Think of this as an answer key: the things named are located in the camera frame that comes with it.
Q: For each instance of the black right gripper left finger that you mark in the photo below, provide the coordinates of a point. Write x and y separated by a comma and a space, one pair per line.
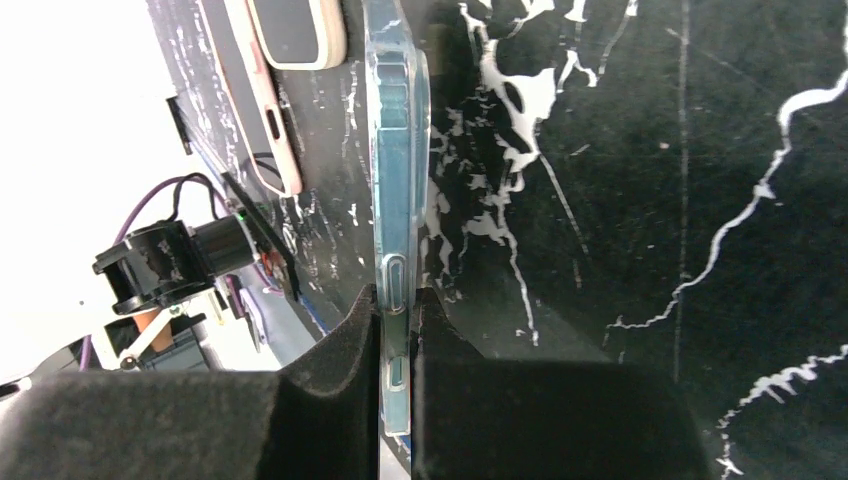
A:
316, 418

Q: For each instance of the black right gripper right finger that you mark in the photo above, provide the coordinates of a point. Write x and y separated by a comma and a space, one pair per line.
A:
481, 418

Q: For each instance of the clear magsafe phone case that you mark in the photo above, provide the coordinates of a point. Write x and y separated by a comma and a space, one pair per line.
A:
398, 107

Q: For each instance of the pink phone case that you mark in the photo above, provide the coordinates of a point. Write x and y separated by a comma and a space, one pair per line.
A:
246, 80

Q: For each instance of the black smartphone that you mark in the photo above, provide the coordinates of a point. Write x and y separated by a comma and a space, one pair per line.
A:
287, 31

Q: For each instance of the beige phone case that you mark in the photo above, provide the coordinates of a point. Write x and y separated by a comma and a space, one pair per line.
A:
331, 35

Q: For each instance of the aluminium frame rail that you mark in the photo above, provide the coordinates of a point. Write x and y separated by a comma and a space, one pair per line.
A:
180, 124

